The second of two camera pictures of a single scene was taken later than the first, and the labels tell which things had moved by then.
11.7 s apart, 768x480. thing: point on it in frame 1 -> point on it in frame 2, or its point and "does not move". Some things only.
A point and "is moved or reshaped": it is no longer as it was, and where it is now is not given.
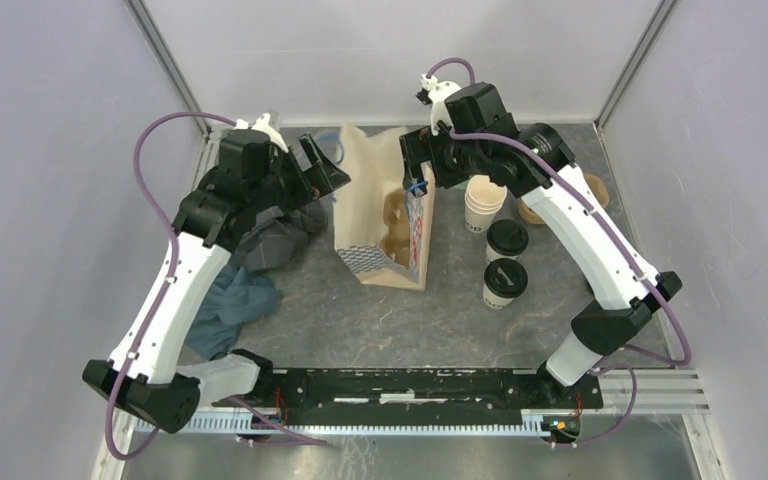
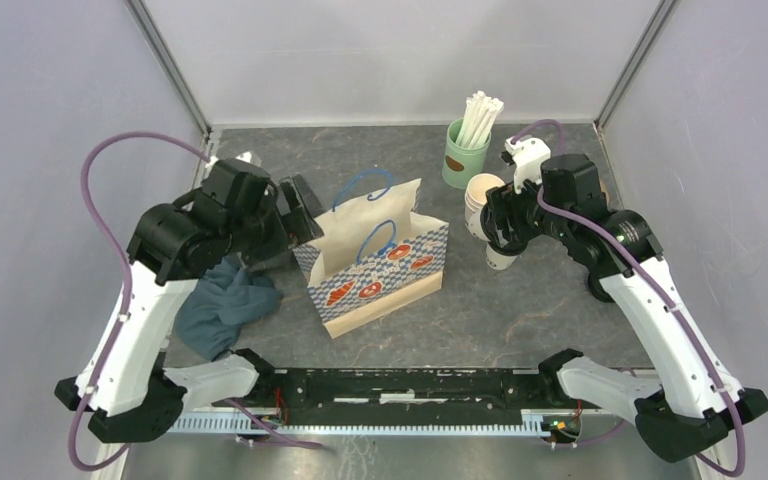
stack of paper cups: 483,200 does not move
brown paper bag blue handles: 383,232 is moved or reshaped
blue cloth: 235,299 does not move
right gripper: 419,146 -> 504,201
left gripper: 314,183 -> 296,228
